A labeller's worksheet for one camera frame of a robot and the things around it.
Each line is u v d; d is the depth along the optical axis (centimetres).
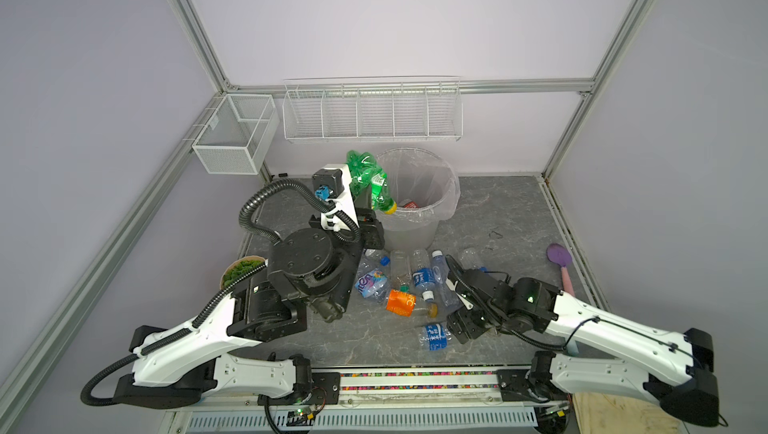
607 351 45
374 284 87
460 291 56
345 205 38
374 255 96
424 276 87
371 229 40
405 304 82
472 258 97
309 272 28
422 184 98
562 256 96
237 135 101
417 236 91
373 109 99
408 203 104
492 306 53
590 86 94
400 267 94
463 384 75
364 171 42
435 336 77
